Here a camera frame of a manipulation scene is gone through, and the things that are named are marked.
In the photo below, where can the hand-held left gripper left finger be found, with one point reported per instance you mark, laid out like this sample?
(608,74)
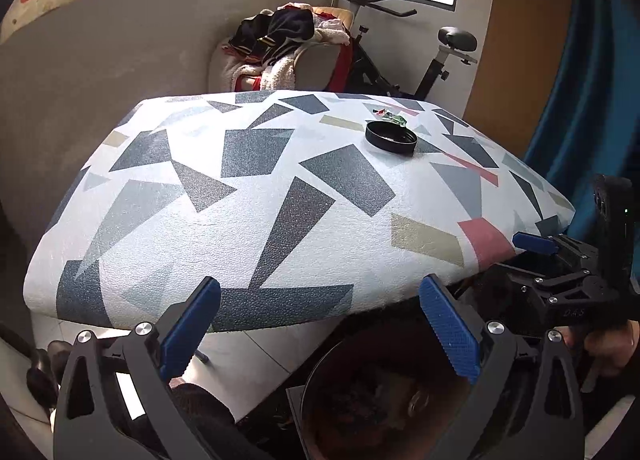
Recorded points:
(192,325)

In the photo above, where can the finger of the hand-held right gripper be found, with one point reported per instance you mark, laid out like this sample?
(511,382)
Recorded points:
(535,241)
(525,282)

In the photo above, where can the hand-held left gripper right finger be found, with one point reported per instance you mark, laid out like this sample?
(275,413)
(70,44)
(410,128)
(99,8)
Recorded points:
(450,330)

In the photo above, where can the dark round trash bin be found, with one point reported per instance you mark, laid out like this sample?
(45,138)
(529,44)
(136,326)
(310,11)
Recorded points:
(360,400)

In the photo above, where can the person's right hand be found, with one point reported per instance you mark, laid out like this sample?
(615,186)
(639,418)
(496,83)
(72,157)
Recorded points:
(610,350)

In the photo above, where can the geometric patterned table cover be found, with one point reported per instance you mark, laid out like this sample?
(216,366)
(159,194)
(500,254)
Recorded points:
(280,200)

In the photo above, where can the dark slippers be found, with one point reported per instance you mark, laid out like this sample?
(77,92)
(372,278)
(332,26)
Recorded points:
(47,375)

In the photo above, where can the black round lid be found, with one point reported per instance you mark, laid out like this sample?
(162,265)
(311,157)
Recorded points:
(390,138)

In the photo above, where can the green candy wrapper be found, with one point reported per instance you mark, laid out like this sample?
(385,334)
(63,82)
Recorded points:
(395,118)

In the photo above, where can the brown wooden panel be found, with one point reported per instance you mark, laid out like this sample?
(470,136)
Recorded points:
(520,40)

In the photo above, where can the black exercise bike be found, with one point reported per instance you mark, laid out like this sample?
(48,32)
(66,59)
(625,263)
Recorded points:
(370,70)

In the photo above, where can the red cloth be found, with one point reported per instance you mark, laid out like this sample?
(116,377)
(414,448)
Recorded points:
(342,68)

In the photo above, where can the white fleece cloth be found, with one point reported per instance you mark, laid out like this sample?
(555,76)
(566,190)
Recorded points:
(280,74)

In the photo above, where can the beige armchair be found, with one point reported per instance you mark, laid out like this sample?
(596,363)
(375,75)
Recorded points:
(315,65)

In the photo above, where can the white pink cloth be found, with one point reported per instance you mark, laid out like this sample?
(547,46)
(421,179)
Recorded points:
(330,30)

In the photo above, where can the dark jacket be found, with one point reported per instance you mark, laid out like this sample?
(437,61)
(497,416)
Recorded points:
(280,30)

